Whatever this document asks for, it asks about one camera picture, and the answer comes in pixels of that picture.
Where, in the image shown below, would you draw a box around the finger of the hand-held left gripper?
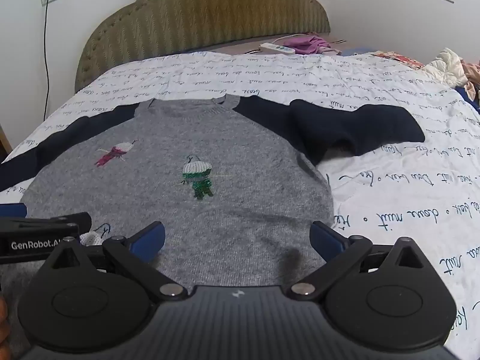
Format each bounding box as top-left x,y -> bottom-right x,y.
0,212 -> 93,235
0,203 -> 28,219

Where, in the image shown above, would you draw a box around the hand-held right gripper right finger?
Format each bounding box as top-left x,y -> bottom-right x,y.
287,220 -> 436,303

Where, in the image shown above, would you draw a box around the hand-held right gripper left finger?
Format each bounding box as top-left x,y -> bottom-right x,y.
44,220 -> 189,303

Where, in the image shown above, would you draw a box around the pink clothes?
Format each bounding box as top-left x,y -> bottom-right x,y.
460,60 -> 480,103

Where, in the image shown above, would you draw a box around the grey sweater with navy sleeves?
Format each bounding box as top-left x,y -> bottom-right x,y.
0,95 -> 427,347

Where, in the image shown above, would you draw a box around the purple cloth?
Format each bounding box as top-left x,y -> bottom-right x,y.
280,34 -> 333,56

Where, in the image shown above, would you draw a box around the olive padded headboard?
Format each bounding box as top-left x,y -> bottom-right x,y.
74,0 -> 331,94

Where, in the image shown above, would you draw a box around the black power cable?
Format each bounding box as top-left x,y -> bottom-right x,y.
42,0 -> 52,120

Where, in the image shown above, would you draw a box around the person's left hand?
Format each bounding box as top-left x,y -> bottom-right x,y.
0,296 -> 8,350

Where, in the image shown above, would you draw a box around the white script-printed bed sheet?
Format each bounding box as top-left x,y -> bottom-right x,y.
0,50 -> 480,360

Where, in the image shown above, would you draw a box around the white puffy jacket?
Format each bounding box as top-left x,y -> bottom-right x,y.
423,47 -> 470,88

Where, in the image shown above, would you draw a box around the red patterned cloth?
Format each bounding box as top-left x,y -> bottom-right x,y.
372,51 -> 427,69

